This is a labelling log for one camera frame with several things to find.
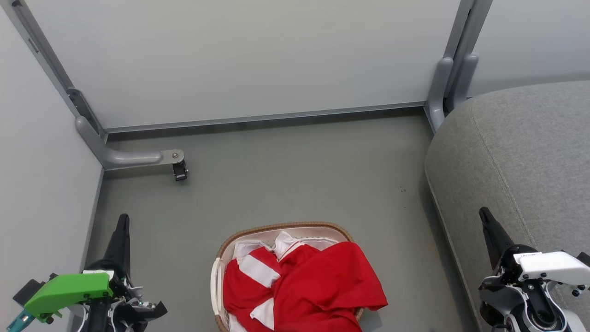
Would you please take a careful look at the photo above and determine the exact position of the wide white partition panel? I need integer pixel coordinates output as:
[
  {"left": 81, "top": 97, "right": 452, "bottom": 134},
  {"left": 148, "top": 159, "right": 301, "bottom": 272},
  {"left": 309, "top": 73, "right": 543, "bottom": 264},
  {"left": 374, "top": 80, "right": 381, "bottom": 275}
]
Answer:
[{"left": 14, "top": 0, "right": 461, "bottom": 135}]

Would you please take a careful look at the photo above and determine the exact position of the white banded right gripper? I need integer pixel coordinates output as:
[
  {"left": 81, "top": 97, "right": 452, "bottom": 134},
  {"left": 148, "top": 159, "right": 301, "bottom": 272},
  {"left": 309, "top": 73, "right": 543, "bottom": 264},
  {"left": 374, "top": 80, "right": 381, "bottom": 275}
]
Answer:
[{"left": 478, "top": 207, "right": 590, "bottom": 298}]

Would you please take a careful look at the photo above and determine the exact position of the red white garment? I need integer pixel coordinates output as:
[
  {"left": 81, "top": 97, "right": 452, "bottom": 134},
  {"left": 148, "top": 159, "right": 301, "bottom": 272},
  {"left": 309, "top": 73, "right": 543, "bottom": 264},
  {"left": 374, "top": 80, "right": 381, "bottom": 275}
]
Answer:
[{"left": 223, "top": 231, "right": 323, "bottom": 332}]

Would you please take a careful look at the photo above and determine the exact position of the grey metal partition post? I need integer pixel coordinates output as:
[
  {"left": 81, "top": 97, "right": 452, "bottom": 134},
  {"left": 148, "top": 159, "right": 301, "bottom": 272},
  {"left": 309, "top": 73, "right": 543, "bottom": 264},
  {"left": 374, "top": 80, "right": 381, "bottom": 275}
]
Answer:
[
  {"left": 0, "top": 0, "right": 109, "bottom": 143},
  {"left": 442, "top": 0, "right": 494, "bottom": 112}
]

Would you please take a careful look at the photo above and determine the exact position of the grey fabric sofa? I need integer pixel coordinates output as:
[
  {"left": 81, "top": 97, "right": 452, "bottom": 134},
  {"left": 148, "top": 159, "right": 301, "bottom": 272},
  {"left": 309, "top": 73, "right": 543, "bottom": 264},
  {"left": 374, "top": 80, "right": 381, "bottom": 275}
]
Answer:
[{"left": 424, "top": 81, "right": 590, "bottom": 332}]

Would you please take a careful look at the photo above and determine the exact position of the long grey partition foot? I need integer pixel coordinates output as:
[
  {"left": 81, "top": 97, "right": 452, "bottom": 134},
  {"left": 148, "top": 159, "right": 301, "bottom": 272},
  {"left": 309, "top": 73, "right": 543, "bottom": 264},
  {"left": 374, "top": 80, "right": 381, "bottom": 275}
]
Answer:
[{"left": 75, "top": 116, "right": 185, "bottom": 171}]

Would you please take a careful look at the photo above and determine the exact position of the white basket liner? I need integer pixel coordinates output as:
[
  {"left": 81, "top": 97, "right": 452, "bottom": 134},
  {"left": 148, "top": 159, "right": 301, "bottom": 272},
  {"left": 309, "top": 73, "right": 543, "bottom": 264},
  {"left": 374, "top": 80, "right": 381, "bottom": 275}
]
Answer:
[{"left": 230, "top": 227, "right": 347, "bottom": 260}]

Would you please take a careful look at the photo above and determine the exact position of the wicker laundry basket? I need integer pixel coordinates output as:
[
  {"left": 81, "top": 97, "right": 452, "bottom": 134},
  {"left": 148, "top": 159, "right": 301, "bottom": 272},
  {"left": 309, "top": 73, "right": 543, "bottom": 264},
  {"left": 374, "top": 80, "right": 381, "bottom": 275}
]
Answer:
[{"left": 211, "top": 222, "right": 365, "bottom": 332}]

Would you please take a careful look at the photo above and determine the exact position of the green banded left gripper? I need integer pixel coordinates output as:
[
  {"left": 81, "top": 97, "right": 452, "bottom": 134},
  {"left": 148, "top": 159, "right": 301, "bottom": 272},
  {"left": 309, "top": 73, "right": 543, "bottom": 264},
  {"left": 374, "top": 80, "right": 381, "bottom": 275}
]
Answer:
[{"left": 13, "top": 213, "right": 144, "bottom": 324}]

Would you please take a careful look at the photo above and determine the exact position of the red garment with elastic hem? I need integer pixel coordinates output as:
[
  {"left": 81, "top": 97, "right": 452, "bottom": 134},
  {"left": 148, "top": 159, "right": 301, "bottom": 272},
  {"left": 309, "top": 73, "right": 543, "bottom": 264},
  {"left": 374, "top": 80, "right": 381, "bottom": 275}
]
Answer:
[{"left": 272, "top": 241, "right": 389, "bottom": 332}]

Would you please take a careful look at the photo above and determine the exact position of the short grey partition foot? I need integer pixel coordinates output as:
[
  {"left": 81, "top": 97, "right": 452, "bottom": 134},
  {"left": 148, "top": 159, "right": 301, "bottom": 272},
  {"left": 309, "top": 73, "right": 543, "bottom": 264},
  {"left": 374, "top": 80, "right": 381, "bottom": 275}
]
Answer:
[
  {"left": 425, "top": 57, "right": 455, "bottom": 135},
  {"left": 454, "top": 53, "right": 479, "bottom": 110}
]

